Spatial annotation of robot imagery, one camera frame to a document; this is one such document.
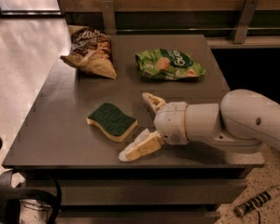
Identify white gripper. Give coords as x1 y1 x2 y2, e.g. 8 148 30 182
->
119 92 189 162

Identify green and yellow sponge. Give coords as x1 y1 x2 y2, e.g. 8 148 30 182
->
87 103 138 143

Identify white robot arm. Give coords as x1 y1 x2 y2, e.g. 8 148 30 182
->
119 90 280 161

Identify green snack bag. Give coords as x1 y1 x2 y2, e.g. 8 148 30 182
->
135 49 206 80

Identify brown chip bag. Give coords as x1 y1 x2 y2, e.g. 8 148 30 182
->
61 25 117 79

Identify grey table drawer unit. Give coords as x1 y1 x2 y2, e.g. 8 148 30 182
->
21 168 254 224

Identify white power strip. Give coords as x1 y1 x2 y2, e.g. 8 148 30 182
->
234 186 280 217

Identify left metal bracket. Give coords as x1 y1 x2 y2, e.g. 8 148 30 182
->
101 0 117 35

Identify metal bracket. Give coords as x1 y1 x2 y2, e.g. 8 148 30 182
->
231 0 259 44
101 0 117 35

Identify wooden wall shelf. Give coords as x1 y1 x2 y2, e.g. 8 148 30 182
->
206 36 280 49

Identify right metal bracket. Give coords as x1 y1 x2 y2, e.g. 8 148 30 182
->
231 0 259 44

